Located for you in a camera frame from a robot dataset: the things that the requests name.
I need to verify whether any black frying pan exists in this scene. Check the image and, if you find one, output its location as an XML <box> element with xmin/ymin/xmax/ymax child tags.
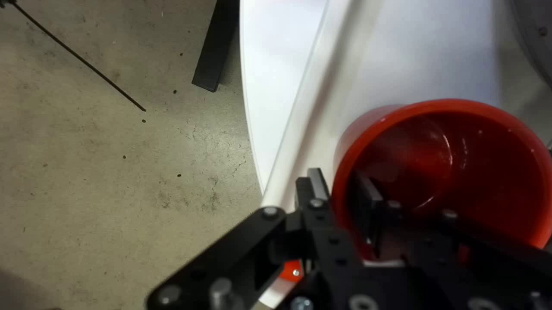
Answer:
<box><xmin>507</xmin><ymin>0</ymin><xmax>552</xmax><ymax>87</ymax></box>

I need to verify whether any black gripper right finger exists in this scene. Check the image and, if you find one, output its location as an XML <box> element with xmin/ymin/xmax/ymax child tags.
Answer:
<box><xmin>350</xmin><ymin>175</ymin><xmax>552</xmax><ymax>310</ymax></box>

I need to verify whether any orange red cup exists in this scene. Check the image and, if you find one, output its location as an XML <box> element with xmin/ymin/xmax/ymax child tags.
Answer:
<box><xmin>331</xmin><ymin>98</ymin><xmax>552</xmax><ymax>258</ymax></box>

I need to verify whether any white plastic tray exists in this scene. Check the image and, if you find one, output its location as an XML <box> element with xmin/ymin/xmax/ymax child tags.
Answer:
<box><xmin>239</xmin><ymin>0</ymin><xmax>552</xmax><ymax>210</ymax></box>

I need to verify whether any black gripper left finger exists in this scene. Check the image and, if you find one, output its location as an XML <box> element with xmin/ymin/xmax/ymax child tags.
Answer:
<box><xmin>293</xmin><ymin>168</ymin><xmax>369</xmax><ymax>310</ymax></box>

